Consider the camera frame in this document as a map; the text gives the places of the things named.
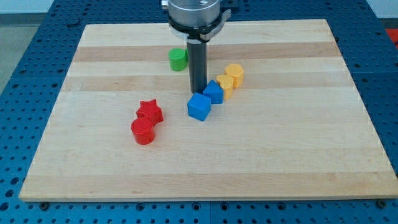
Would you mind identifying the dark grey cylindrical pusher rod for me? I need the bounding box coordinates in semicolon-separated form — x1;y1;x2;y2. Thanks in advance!
187;43;208;93

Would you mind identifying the yellow hexagon block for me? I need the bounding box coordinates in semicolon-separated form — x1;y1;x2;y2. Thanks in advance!
224;63;244;88

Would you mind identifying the red star block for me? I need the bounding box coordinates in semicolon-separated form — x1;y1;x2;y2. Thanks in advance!
136;99;164;126

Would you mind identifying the blue triangular block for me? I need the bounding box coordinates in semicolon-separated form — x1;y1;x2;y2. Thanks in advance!
203;80;224;104

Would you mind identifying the wooden board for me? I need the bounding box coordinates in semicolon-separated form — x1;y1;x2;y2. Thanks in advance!
19;19;397;202

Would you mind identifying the green cylinder block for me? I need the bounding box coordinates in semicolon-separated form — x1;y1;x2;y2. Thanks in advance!
168;48;188;72

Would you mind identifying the red cylinder block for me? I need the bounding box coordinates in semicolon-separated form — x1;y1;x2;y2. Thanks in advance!
131;118;155;145

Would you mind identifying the blue perforated table plate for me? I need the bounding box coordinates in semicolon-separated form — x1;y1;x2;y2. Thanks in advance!
1;1;397;223

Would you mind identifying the yellow heart block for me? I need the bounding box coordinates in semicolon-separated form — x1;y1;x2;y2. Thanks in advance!
216;75;234;100

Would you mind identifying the blue cube block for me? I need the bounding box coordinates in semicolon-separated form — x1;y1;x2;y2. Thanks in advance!
187;93;211;121

